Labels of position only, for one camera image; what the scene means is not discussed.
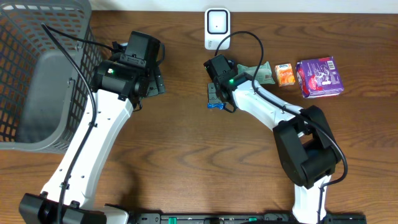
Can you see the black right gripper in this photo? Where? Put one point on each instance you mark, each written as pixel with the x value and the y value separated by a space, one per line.
pixel 212 94

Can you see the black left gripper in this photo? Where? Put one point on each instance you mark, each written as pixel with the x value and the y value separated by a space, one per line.
pixel 157 83

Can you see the teal wet wipes pack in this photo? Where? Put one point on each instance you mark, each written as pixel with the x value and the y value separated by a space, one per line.
pixel 263 76

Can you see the pink purple floral packet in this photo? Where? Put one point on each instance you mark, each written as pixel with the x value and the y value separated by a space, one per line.
pixel 319 77

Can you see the blue Oreo cookie pack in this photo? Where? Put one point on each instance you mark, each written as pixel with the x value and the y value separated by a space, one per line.
pixel 219 106

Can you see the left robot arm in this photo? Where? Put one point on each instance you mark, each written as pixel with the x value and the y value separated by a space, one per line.
pixel 116 89

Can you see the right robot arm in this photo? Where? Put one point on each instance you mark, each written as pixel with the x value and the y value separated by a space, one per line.
pixel 306 147

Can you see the grey plastic mesh basket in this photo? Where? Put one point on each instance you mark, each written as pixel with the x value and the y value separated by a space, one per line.
pixel 48 52

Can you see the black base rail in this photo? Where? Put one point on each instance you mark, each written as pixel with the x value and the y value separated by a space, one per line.
pixel 161 218

